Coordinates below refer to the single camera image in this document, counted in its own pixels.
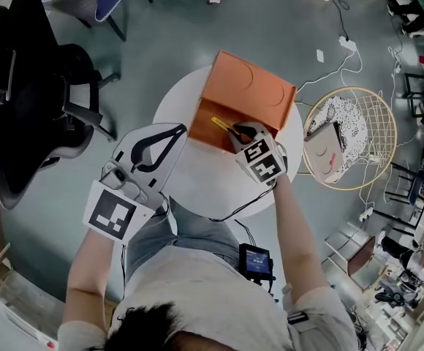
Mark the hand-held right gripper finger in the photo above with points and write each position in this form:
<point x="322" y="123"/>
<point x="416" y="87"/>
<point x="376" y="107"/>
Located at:
<point x="257" y="128"/>
<point x="237" y="144"/>

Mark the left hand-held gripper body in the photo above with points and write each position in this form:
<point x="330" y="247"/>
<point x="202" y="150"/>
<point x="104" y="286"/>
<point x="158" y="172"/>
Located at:
<point x="111" y="210"/>

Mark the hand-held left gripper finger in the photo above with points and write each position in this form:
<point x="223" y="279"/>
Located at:
<point x="172" y="159"/>
<point x="124" y="145"/>

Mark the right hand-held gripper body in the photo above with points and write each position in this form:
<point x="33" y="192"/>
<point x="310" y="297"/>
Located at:
<point x="265" y="159"/>

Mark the yellow utility knife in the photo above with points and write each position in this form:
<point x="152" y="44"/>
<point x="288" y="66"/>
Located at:
<point x="219" y="122"/>

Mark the orange box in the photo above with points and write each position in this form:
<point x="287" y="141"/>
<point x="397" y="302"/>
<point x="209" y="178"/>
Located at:
<point x="248" y="86"/>

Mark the person's right forearm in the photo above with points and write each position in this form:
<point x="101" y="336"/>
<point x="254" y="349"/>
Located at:
<point x="299" y="240"/>

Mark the person's left forearm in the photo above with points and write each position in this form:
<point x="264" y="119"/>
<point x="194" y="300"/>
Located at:
<point x="87" y="269"/>

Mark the person's blue jeans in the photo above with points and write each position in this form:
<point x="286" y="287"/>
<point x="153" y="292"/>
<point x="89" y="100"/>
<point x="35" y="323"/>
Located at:
<point x="193" y="229"/>

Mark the black white patterned cushion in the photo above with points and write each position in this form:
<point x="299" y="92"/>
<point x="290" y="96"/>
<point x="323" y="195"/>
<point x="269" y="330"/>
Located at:
<point x="351" y="123"/>

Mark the small white floor paper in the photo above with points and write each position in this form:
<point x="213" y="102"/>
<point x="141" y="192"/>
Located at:
<point x="319" y="55"/>

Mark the black waist screen device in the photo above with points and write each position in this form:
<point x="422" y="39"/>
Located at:
<point x="257" y="262"/>

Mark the black office chair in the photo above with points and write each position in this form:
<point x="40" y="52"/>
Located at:
<point x="25" y="97"/>

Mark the white power strip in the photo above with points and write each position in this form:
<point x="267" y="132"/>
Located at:
<point x="347" y="44"/>
<point x="366" y="214"/>

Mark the person's grey shirt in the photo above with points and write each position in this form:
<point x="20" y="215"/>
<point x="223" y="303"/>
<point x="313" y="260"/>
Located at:
<point x="204" y="294"/>

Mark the brown seat chair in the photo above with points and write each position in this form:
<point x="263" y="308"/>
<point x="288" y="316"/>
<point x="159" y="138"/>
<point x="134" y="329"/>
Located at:
<point x="362" y="258"/>

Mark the dark blue chair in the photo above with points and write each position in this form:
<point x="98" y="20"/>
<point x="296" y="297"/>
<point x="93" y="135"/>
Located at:
<point x="416" y="185"/>

